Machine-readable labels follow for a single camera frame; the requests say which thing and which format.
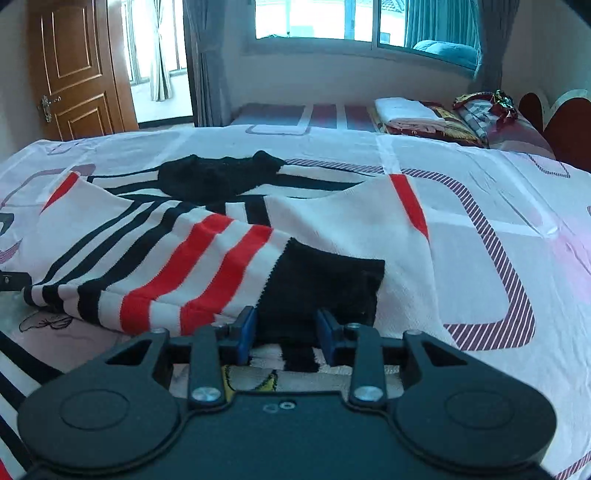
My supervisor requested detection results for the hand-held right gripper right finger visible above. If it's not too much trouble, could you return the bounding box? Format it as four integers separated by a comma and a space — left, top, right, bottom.
315, 308, 467, 409

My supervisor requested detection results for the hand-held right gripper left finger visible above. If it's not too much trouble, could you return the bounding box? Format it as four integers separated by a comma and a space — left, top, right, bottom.
99, 306, 258, 409

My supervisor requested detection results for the striped towel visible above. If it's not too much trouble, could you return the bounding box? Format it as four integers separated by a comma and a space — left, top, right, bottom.
23, 150, 435, 372

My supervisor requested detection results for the striped mattress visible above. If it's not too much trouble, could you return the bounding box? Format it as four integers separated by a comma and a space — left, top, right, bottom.
228, 102, 385, 136

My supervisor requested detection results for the brown wooden door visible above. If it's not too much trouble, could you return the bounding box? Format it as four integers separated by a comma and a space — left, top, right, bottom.
27, 0, 139, 140

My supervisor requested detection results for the folded red yellow blanket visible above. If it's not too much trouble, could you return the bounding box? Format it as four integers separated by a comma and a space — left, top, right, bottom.
369, 102, 488, 149

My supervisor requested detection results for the folded white towel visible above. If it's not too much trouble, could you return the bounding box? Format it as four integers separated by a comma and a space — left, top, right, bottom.
374, 96, 445, 123

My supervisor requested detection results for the grey curtain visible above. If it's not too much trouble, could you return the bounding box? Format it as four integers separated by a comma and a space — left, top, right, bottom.
184, 0, 232, 128
477, 0, 509, 93

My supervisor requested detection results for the white sheer curtain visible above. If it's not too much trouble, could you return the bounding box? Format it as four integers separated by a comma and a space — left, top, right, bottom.
147, 0, 179, 103

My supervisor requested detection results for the plaid pillow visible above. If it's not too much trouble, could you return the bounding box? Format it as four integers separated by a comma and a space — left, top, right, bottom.
451, 89, 556, 160

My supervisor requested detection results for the teal blanket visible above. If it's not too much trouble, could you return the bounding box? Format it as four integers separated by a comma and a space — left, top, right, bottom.
412, 39, 481, 71

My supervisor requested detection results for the window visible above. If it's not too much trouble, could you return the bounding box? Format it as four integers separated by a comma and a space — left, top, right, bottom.
253, 0, 482, 71

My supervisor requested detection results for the red heart headboard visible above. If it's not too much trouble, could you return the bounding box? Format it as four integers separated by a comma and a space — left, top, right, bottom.
517, 89, 591, 175

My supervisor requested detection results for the teal curtain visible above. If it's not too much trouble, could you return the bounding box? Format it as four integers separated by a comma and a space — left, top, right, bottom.
405, 0, 481, 52

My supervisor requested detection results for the metal door handle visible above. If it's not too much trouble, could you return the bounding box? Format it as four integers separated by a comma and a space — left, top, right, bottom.
39, 95, 62, 123

